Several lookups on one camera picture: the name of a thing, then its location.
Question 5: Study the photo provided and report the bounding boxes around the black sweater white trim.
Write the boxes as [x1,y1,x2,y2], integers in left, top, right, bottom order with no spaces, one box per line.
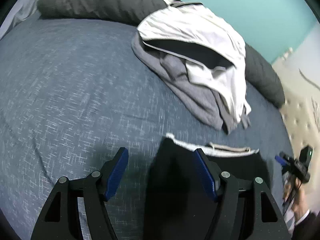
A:
[143,138,271,239]

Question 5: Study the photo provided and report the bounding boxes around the person's right forearm sleeve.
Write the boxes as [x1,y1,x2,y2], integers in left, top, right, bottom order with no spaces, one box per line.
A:
[292,208,320,240]

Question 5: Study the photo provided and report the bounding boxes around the person's right hand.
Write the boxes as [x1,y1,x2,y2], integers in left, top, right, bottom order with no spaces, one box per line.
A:
[283,178,310,222]

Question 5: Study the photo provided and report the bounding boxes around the grey sweatshirt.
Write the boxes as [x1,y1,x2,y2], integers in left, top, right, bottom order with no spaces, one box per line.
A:
[132,33,251,133]

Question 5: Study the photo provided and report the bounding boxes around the cream tufted headboard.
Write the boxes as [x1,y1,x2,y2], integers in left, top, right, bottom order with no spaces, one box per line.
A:
[272,23,319,212]

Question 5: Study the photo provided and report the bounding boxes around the blue patterned bed sheet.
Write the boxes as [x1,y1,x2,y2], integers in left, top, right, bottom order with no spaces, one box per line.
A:
[1,14,292,239]

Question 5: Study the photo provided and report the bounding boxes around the white garment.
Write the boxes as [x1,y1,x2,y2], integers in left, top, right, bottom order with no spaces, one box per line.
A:
[137,1,251,122]

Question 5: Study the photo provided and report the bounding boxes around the light grey blanket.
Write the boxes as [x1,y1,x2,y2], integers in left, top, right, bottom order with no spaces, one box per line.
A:
[1,0,38,39]

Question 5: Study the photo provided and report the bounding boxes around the black cable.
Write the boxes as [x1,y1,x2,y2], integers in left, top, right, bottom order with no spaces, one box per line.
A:
[282,174,303,215]

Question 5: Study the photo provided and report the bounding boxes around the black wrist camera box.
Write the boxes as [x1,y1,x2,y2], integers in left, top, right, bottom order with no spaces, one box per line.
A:
[299,145,313,168]

